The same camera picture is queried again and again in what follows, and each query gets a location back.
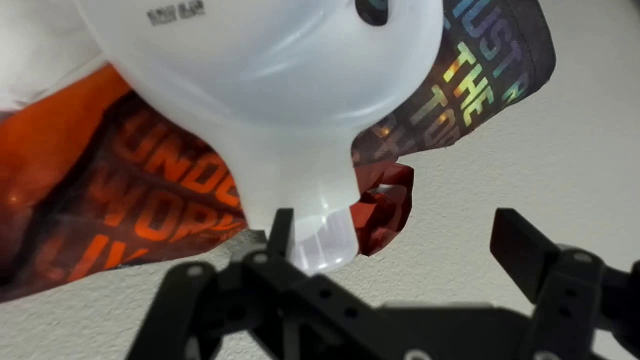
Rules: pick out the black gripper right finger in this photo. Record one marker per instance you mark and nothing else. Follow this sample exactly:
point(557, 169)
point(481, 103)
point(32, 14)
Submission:
point(566, 293)

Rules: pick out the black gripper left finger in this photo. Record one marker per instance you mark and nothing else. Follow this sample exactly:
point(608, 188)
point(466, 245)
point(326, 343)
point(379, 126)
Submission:
point(200, 306)

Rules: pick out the black holographic tote bag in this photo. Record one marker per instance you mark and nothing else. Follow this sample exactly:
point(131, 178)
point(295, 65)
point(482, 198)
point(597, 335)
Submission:
point(481, 73)

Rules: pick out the white cloth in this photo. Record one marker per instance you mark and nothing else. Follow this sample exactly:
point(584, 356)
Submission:
point(40, 47)

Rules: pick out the orange printed bag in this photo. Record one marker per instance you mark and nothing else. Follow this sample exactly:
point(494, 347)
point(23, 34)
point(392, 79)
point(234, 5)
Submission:
point(101, 200)

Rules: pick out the white detergent bottle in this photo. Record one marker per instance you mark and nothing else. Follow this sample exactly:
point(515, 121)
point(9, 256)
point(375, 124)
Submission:
point(267, 81)

